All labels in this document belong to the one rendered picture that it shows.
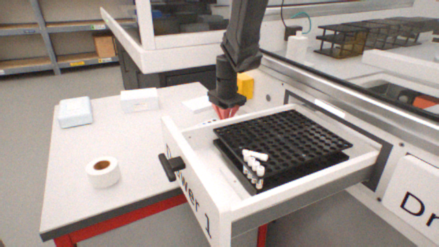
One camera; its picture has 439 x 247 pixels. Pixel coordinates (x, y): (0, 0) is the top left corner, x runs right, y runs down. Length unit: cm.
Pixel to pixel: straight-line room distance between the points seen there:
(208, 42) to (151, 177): 79
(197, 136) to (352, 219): 40
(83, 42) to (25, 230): 327
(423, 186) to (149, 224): 56
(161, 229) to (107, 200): 17
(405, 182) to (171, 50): 100
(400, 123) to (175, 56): 96
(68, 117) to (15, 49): 373
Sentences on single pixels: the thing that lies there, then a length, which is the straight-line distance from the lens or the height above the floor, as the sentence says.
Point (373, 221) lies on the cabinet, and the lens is 67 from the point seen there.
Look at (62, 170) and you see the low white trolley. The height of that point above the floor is 76.
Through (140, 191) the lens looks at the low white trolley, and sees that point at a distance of 65.
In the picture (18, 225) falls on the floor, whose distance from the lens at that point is 189.
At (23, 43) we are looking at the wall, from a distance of 463.
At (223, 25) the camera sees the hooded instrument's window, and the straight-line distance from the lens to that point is 134.
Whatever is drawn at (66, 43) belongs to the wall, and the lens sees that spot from 461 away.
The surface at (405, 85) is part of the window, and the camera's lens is 54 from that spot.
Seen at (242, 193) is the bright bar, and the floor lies 85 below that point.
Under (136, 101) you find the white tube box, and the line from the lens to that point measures 98.
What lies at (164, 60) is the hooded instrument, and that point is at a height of 85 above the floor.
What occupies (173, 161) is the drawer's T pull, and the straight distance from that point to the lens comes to 46.
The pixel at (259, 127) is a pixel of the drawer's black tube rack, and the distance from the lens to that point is 58.
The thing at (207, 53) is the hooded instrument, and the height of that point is 86.
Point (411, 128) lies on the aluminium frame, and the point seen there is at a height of 97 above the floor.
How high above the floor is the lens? 119
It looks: 30 degrees down
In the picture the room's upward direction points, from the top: straight up
